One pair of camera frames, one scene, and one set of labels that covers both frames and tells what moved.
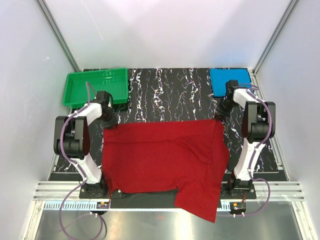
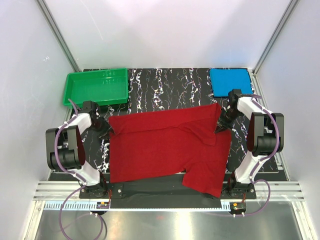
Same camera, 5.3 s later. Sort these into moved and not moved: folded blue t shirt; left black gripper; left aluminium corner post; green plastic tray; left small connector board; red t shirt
Moved: left black gripper; red t shirt
Not moved: folded blue t shirt; left small connector board; green plastic tray; left aluminium corner post
